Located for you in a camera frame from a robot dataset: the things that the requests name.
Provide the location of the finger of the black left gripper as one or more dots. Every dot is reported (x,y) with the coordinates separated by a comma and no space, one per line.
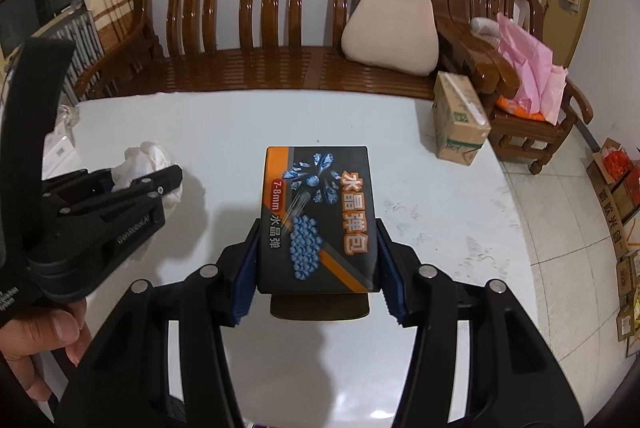
(165,183)

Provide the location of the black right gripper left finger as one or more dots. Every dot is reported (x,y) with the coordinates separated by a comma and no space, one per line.
(158,360)

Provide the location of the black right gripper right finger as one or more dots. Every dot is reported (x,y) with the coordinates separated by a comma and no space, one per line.
(514,378)

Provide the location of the black crystal bullet box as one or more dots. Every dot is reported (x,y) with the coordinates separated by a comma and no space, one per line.
(319,252)

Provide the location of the person left hand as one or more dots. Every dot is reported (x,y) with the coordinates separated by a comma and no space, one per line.
(48,330)

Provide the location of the crumpled white tissue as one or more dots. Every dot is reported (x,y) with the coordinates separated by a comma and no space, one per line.
(142,160)

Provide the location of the long white carton box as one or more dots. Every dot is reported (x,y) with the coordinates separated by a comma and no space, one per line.
(58,145)

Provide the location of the white radiator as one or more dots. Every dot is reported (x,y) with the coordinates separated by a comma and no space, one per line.
(79,28)

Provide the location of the wooden bench sofa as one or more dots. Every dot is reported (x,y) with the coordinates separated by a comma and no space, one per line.
(217,45)

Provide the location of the brown cardboard box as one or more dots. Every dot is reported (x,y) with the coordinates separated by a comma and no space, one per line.
(461,124)

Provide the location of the beige cushion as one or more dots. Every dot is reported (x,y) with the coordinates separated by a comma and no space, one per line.
(398,35)

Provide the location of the pink plastic bag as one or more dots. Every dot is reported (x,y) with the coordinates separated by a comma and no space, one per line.
(542,83)

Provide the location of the wooden armchair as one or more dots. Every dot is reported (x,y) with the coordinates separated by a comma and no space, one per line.
(515,137)

